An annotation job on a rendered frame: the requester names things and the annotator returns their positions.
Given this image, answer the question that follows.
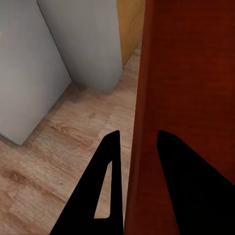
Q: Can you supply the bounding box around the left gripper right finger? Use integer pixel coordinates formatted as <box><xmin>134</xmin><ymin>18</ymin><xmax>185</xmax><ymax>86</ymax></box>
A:
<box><xmin>157</xmin><ymin>130</ymin><xmax>235</xmax><ymax>235</ymax></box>

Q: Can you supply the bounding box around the storage box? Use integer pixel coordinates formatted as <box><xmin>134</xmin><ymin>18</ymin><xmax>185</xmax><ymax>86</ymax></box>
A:
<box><xmin>123</xmin><ymin>0</ymin><xmax>235</xmax><ymax>235</ymax></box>

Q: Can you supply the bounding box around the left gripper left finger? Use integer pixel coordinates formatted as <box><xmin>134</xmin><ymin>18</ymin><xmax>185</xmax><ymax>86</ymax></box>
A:
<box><xmin>50</xmin><ymin>130</ymin><xmax>124</xmax><ymax>235</ymax></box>

